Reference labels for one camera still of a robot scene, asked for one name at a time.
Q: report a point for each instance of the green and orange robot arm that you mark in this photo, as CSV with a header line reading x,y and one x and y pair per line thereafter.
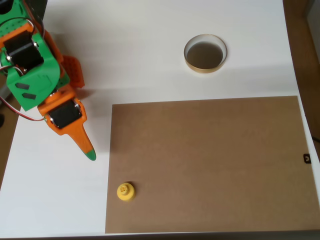
x,y
32,82

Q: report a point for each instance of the small black clip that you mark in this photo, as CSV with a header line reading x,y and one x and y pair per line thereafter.
x,y
307,158

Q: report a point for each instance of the small yellow peg figure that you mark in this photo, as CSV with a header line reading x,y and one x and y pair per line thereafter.
x,y
126,192

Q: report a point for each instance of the brown fibreboard sheet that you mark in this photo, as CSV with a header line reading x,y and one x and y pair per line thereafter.
x,y
200,162

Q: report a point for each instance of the round bowl with gold rim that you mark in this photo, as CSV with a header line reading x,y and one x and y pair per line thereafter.
x,y
205,55

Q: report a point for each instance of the orange robot base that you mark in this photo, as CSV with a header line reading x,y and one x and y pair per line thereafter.
x,y
75,70

